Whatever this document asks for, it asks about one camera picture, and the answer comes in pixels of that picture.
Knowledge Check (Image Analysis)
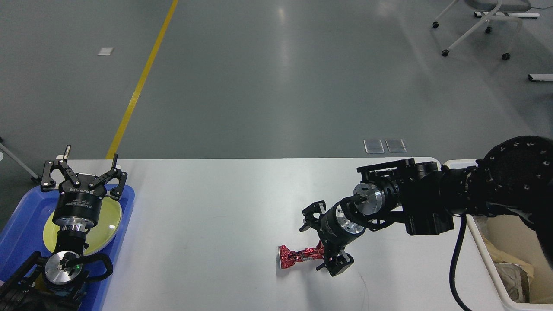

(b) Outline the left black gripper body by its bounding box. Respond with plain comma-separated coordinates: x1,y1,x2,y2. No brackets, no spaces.
53,184,107,232

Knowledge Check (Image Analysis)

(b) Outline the white office chair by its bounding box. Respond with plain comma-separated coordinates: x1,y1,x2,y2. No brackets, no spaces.
441,0,531,60

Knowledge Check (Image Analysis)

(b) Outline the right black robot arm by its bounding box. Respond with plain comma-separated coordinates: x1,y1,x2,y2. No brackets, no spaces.
299,136,553,311

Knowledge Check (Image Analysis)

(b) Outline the beige plastic bin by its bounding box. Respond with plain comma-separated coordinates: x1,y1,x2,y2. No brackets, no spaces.
455,215,552,311

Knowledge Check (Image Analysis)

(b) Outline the clear floor plate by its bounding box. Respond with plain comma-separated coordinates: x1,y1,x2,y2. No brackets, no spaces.
385,139,407,153
363,139,385,154

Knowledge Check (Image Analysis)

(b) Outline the red foil wrapper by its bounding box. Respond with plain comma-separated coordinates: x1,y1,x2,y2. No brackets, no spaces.
278,241,324,269

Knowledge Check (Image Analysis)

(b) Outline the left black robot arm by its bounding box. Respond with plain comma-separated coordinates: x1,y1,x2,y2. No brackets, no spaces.
1,145,128,311

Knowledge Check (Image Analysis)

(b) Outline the left clear floor plate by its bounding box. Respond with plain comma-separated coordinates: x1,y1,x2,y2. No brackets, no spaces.
363,139,385,154

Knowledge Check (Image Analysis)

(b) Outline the white floor rail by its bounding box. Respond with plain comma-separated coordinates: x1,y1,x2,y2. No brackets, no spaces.
528,73,553,82

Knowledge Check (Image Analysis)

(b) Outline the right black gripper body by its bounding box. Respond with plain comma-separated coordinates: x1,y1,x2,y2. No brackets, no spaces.
318,203,366,252

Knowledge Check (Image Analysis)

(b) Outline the large paper bag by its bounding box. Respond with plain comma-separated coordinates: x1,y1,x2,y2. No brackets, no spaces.
481,235,534,279

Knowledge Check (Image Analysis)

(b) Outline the pale green plate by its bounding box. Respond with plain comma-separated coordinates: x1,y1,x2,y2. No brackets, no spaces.
93,199,123,255

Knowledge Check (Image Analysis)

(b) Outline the yellow plastic plate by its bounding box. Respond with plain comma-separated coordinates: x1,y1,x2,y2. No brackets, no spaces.
43,197,123,256

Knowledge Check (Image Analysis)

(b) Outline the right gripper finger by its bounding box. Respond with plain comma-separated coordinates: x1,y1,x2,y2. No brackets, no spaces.
315,244,354,277
299,200,327,232

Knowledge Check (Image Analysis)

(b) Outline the clear plastic bag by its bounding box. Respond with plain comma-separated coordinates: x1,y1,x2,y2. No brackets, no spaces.
494,263,531,303

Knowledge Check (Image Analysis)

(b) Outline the right clear floor plate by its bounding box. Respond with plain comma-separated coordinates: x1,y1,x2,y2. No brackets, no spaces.
385,139,407,153

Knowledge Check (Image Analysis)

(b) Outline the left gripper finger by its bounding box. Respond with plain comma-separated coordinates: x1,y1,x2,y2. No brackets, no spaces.
40,145,82,192
86,154,129,201

